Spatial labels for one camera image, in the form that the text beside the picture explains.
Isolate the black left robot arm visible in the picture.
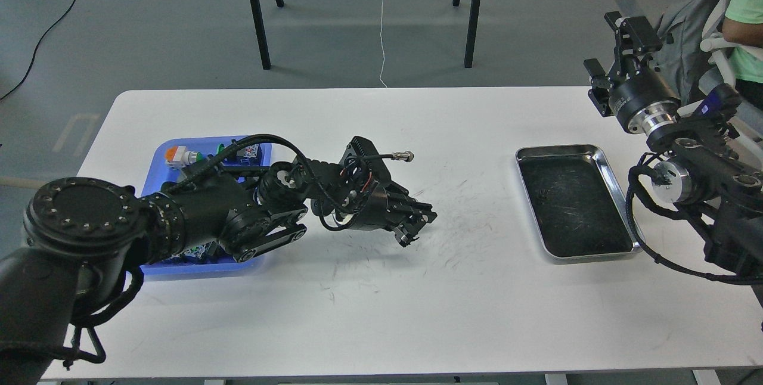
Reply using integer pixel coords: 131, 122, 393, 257
1, 134, 437, 384

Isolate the white chair frame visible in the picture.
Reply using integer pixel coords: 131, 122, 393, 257
680, 0, 763, 159

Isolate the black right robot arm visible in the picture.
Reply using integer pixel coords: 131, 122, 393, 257
584, 12, 762, 285

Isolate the black floor cable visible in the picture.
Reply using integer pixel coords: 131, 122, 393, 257
0, 0, 156, 100

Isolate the person in green shirt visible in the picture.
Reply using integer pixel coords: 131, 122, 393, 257
721, 0, 762, 110

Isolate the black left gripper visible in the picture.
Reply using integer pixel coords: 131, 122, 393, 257
340, 181, 437, 247

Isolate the orange white push button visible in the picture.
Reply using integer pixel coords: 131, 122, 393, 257
164, 145, 204, 170

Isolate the grey backpack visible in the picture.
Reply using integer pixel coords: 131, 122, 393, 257
650, 0, 730, 106

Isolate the blue plastic tray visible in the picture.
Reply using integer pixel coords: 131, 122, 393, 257
141, 136, 272, 276

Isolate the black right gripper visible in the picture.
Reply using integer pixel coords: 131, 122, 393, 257
583, 12, 680, 134

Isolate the black switch with red terminals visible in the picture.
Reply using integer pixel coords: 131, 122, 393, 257
180, 241, 220, 265

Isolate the silver metal tray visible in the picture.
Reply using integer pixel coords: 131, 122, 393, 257
515, 144, 641, 265

